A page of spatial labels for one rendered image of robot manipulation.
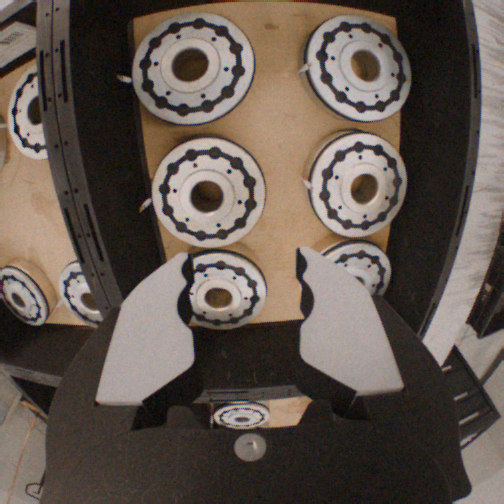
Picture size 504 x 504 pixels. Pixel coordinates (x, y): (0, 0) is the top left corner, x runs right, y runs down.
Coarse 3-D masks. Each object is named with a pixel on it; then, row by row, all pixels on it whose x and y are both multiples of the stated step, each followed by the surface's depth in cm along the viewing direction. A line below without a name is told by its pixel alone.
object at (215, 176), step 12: (192, 180) 21; (204, 180) 21; (216, 180) 21; (228, 180) 21; (180, 192) 21; (228, 192) 22; (192, 204) 22; (228, 204) 22; (192, 216) 23; (204, 216) 23; (216, 216) 23
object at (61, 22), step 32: (64, 0) 8; (64, 32) 9; (64, 64) 11; (480, 64) 10; (64, 96) 12; (480, 96) 12; (64, 128) 13; (480, 128) 13; (96, 224) 16; (96, 256) 17; (448, 256) 18; (256, 384) 25; (288, 384) 25
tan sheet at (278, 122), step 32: (256, 32) 18; (288, 32) 18; (192, 64) 19; (256, 64) 19; (288, 64) 19; (352, 64) 19; (256, 96) 21; (288, 96) 21; (160, 128) 22; (192, 128) 22; (224, 128) 22; (256, 128) 22; (288, 128) 22; (320, 128) 22; (352, 128) 22; (384, 128) 22; (160, 160) 23; (288, 160) 24; (288, 192) 26; (352, 192) 26; (160, 224) 27; (256, 224) 27; (288, 224) 27; (320, 224) 27; (288, 256) 29; (288, 288) 31; (256, 320) 34
